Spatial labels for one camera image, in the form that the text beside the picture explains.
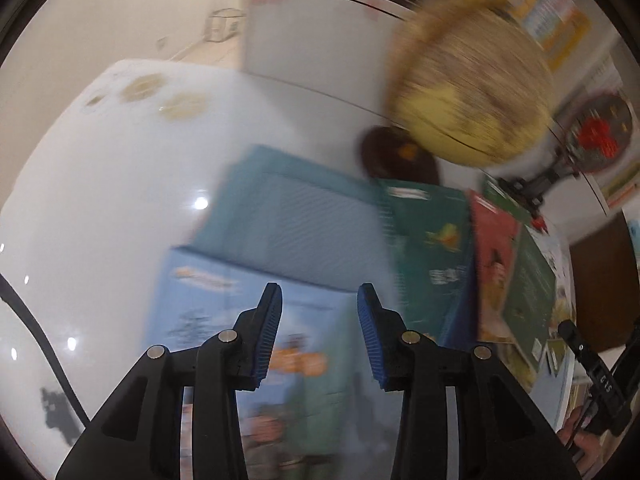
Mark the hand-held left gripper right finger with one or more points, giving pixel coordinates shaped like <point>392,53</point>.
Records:
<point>372,335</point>

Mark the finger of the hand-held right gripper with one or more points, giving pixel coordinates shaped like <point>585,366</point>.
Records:
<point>575,344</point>

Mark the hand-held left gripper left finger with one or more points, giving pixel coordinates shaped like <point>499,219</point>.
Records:
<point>267,330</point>

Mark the light blue cartoon book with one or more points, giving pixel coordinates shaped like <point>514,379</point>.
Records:
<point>210,310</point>

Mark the row of yellow colourful books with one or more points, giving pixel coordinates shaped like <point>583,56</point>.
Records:
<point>540,10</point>

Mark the person's right hand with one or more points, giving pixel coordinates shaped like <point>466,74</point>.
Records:
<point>582,442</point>

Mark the yellow-green illustrated book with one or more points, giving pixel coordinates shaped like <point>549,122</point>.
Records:
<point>552,355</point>

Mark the brown wooden cabinet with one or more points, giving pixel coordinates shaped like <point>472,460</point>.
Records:
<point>600,280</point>

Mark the dark green book back cover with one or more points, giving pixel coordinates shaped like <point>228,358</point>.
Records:
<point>530,280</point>

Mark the teal green book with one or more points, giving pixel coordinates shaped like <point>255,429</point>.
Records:
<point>430,270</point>

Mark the light blue table mat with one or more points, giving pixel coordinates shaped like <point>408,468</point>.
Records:
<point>280,220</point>

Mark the light blue tissue box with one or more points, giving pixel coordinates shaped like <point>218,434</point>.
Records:
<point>635,240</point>

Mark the red tassel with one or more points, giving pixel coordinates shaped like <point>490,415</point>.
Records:
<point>539,222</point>

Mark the plain red book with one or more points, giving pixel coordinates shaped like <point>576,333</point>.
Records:
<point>492,240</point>

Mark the green book with white label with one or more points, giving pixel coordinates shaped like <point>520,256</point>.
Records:
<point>505,205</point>

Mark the round red flower fan ornament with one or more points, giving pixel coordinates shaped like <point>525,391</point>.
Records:
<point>622,185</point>

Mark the round embroidered flower fan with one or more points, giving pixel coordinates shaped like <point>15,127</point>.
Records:
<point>600,135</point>

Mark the antique yellow globe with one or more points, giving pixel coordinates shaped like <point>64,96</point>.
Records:
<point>470,85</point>

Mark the white bookshelf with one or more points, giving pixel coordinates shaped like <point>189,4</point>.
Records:
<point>310,35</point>

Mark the small white floor bin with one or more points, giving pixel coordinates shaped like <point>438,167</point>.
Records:
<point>225,25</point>

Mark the white wall socket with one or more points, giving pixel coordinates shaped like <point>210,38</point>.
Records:
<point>161,42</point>

